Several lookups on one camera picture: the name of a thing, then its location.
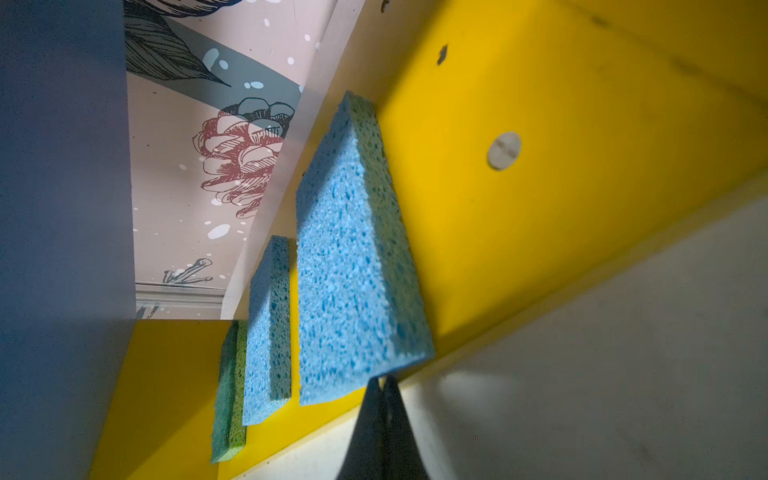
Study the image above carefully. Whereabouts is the dark green scrub sponge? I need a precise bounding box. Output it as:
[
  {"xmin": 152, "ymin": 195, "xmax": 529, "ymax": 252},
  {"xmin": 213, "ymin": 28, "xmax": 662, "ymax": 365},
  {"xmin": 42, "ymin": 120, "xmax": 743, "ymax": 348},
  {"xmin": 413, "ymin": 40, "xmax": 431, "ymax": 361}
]
[{"xmin": 210, "ymin": 320, "xmax": 247, "ymax": 464}]

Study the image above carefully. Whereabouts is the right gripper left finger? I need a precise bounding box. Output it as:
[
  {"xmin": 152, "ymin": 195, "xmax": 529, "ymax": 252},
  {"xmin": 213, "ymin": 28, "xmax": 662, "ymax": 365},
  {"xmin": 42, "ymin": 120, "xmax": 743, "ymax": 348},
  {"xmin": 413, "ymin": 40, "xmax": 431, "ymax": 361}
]
[{"xmin": 337, "ymin": 377, "xmax": 385, "ymax": 480}]

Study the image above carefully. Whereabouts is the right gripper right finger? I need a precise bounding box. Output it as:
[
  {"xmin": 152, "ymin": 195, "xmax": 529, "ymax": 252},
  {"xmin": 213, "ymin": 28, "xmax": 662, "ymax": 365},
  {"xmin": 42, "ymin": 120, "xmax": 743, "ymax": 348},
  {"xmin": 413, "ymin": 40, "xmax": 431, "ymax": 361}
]
[{"xmin": 383, "ymin": 375, "xmax": 429, "ymax": 480}]

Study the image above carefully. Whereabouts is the light blue sponge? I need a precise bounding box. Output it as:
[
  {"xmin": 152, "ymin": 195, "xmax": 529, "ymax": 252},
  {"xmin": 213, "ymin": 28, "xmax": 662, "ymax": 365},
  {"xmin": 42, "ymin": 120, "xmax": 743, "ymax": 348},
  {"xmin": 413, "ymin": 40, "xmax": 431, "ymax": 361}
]
[
  {"xmin": 295, "ymin": 92, "xmax": 435, "ymax": 406},
  {"xmin": 242, "ymin": 236, "xmax": 292, "ymax": 426}
]

